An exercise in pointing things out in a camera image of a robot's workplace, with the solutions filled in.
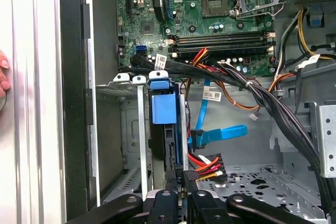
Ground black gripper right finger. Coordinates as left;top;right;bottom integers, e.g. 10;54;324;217
183;170;313;224

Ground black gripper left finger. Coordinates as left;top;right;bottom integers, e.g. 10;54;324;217
65;168;184;224

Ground red orange yellow disk wire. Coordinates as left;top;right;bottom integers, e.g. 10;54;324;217
175;152;228;201

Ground hard disk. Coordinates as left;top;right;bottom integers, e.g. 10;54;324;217
147;70;190;196

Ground silver disk bay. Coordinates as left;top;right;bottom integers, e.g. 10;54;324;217
94;72;190;205

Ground black RAM slot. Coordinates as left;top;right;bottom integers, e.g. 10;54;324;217
167;42;275;49
174;37;271;44
174;32;270;39
167;47;276;55

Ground person's hand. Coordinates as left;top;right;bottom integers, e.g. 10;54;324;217
0;49;11;99

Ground black PC case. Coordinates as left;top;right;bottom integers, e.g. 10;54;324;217
59;0;336;224

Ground silver drive cage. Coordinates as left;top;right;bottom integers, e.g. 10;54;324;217
313;102;336;179

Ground green motherboard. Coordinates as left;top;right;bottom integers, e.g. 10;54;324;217
115;0;279;78

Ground CPU socket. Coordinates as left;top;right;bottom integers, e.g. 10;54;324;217
200;0;229;18

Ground blue flat disk wire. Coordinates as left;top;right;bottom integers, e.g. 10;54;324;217
187;78;249;152

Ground thin orange brown wires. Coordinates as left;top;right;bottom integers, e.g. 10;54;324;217
183;73;299;120

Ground black cable bundle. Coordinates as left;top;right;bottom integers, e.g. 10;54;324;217
130;52;336;217

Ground yellow and black power cable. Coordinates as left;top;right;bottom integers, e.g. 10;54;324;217
272;8;336;78

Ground locking lever wire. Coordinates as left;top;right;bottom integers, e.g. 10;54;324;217
230;1;287;19

